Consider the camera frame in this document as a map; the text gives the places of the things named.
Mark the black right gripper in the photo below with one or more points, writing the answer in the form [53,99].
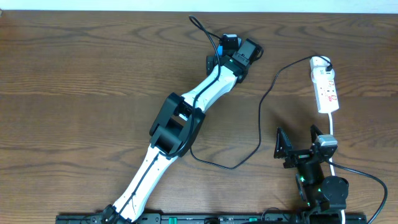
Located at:
[301,156]

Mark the blue Galaxy smartphone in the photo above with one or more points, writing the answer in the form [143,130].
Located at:
[220,50]

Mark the white power strip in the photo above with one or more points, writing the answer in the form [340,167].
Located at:
[322,76]

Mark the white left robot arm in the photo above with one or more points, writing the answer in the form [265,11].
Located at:
[178,123]

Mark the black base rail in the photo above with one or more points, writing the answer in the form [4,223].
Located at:
[156,218]

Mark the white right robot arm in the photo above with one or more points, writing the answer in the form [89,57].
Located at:
[324,194]

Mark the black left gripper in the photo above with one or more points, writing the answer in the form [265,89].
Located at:
[210,63]

